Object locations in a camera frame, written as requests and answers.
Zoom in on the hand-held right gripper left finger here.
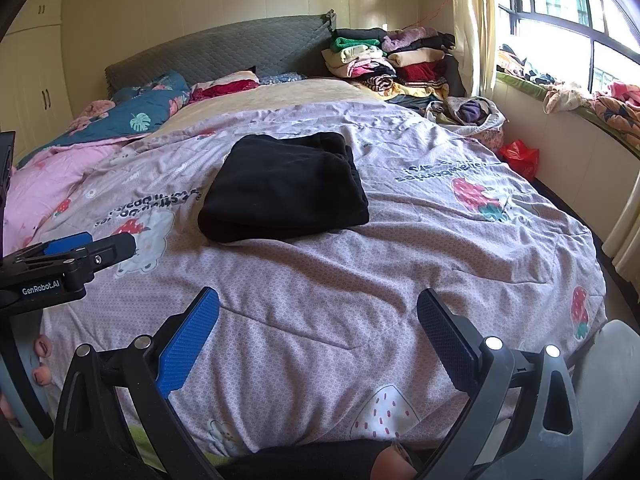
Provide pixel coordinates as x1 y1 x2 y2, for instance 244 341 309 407
52 286 223 480

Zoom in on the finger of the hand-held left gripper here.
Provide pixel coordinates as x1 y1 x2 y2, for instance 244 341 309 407
15 232 94 263
75 232 137 281

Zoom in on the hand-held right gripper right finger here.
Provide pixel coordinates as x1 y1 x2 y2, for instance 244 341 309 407
416 287 583 480

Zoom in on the black sweater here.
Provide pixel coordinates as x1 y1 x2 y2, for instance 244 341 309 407
197 131 371 244

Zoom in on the heap of windowsill clothes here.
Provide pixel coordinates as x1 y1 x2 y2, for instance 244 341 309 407
497 42 640 136

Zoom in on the pile of folded clothes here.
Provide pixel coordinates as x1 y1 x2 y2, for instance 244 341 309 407
321 26 466 111

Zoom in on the person's left hand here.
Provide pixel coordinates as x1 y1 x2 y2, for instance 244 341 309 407
0 337 54 426

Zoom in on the person's right hand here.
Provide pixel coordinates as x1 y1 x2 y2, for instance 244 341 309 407
372 444 417 480

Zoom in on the pink quilt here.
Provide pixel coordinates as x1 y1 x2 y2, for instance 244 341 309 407
2 140 131 256

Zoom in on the lilac strawberry print quilt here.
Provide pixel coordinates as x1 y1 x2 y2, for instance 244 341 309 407
5 97 608 461

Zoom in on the light green cloth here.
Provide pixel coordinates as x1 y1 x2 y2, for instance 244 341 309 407
125 425 251 468

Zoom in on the blue floral quilt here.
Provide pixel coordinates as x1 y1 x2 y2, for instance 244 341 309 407
20 71 191 166

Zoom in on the person's black clothing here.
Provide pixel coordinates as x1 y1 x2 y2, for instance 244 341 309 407
232 439 396 480

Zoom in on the white rounded seat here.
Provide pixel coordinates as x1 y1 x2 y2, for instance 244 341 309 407
574 320 640 480

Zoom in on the cream wardrobe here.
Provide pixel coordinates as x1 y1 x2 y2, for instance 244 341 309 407
0 0 76 166

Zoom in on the red plastic bag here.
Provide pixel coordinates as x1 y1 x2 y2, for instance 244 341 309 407
499 140 541 178

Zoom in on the red and pink cloth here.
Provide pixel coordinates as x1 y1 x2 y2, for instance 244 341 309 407
189 71 261 105

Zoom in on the cream curtain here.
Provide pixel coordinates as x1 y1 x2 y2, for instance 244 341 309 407
445 0 501 98
602 175 640 271

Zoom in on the floral laundry bag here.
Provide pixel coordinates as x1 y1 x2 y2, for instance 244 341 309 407
425 96 507 151

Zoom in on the beige blanket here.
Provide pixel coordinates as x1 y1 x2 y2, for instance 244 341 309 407
155 79 386 136

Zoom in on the grey quilted headboard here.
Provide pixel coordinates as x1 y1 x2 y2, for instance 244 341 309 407
105 9 336 98

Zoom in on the blue patterned cloth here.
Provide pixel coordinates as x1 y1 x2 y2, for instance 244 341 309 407
260 72 306 86

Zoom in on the green windowsill mat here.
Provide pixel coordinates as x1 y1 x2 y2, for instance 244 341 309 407
496 71 640 148

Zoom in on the window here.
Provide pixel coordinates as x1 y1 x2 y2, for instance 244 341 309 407
495 0 640 96

